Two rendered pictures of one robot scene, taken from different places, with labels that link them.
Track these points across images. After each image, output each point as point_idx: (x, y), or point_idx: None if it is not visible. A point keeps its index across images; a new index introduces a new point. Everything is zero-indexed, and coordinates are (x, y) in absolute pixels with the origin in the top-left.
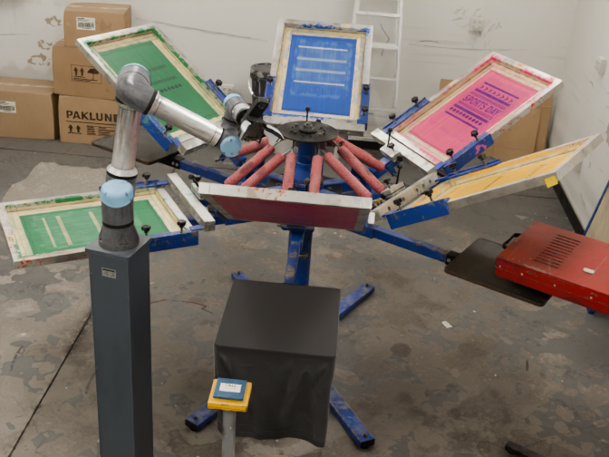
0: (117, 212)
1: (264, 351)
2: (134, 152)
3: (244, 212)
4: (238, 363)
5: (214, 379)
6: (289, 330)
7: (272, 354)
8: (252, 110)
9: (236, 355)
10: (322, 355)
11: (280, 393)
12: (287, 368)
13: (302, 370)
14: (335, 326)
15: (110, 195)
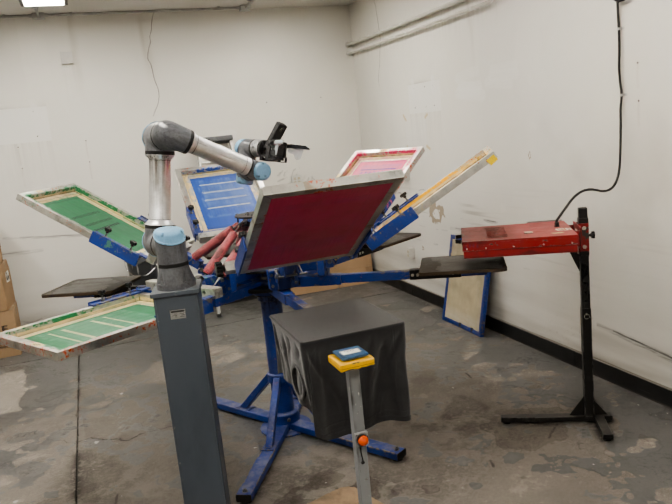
0: (177, 249)
1: (346, 335)
2: (170, 202)
3: (271, 243)
4: (326, 355)
5: (303, 384)
6: (351, 321)
7: (353, 336)
8: (274, 134)
9: (323, 347)
10: (394, 324)
11: (365, 377)
12: (367, 347)
13: (380, 345)
14: (383, 311)
15: (167, 234)
